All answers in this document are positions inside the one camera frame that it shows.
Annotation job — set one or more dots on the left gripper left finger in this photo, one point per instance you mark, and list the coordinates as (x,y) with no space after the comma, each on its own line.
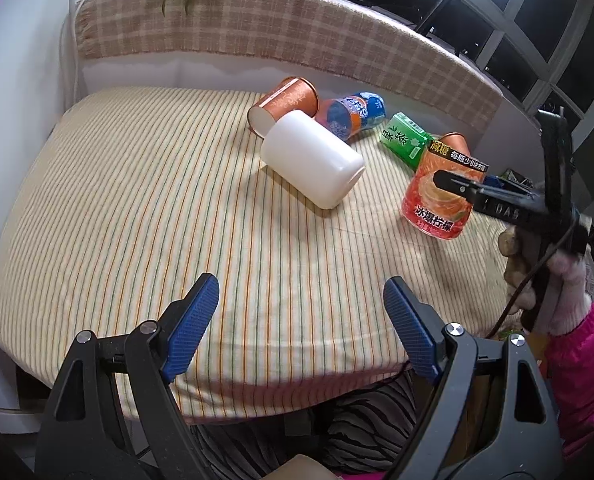
(83,433)

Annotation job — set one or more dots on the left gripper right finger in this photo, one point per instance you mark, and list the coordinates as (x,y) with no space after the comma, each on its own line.
(488,414)

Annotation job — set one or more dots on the red orange-print cup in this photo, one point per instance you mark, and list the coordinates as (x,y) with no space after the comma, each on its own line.
(436,212)

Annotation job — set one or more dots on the brown paper cup right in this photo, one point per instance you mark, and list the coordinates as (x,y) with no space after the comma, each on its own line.
(456,141)

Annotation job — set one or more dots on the brown paper cup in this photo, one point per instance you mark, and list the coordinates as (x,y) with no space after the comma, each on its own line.
(456,141)
(292,93)

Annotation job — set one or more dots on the green tea cup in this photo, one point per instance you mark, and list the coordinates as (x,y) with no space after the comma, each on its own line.
(405,139)

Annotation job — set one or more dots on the blue orange printed cup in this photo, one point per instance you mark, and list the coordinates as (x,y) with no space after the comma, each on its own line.
(348,116)

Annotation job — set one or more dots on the white plastic cup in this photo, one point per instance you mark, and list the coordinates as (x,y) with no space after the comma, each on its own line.
(312,159)

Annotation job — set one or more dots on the brown paper cup left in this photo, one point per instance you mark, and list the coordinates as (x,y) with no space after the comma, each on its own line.
(292,93)

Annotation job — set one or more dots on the gloved right hand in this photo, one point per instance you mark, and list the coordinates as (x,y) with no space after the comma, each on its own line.
(574,302)

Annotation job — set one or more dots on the green cardboard box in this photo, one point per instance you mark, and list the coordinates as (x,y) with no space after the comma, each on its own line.
(515,177)

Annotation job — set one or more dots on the striped yellow table cloth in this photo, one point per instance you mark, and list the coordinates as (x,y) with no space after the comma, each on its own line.
(139,191)

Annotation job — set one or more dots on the plaid beige sill cloth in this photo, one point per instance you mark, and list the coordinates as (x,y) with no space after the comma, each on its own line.
(333,36)

